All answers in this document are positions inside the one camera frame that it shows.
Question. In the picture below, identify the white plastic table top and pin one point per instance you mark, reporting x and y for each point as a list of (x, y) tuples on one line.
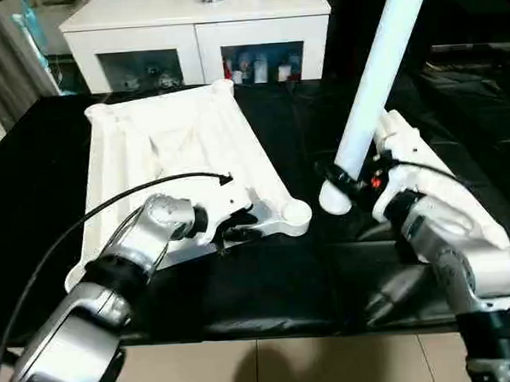
[(175, 135)]

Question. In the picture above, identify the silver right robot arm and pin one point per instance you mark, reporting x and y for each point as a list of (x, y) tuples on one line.
[(464, 266)]

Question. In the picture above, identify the black mat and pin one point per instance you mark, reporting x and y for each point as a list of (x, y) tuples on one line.
[(269, 293)]

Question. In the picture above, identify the small white bottle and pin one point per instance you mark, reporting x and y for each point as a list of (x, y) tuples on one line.
[(261, 69)]

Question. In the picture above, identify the small red bottle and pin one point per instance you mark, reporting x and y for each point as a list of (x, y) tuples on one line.
[(229, 72)]

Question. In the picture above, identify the white cabinet with glass doors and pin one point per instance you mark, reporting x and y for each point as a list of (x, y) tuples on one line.
[(195, 36)]

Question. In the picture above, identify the light blue plastic item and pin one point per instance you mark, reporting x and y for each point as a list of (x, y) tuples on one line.
[(33, 31)]

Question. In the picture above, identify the grey curtain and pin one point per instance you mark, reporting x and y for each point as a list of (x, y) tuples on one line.
[(0, 59)]

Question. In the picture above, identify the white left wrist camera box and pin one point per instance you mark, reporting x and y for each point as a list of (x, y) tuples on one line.
[(228, 197)]

